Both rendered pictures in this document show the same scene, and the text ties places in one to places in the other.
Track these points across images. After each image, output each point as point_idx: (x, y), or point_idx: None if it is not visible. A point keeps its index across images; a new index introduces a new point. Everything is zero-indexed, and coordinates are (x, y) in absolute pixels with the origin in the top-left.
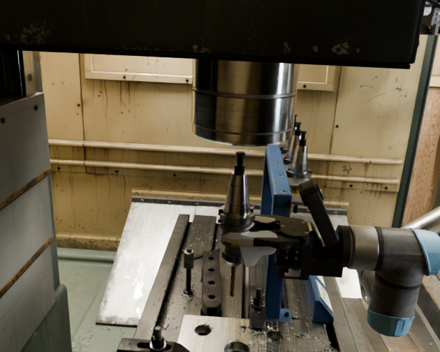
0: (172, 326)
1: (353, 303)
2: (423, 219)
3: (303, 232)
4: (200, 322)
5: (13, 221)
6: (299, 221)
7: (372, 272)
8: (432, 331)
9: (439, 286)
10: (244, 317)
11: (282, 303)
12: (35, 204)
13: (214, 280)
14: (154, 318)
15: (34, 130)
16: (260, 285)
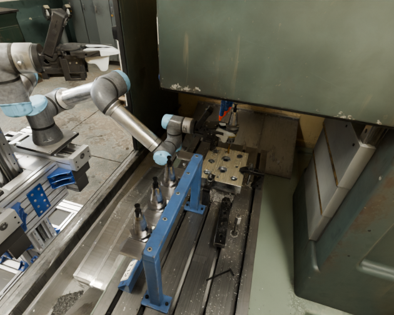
0: (242, 211)
1: (102, 278)
2: (149, 130)
3: (209, 122)
4: (234, 182)
5: (328, 169)
6: (207, 125)
7: (176, 141)
8: (72, 251)
9: (47, 250)
10: (204, 220)
11: (179, 227)
12: (331, 184)
13: (222, 214)
14: (252, 217)
15: (347, 153)
16: (189, 232)
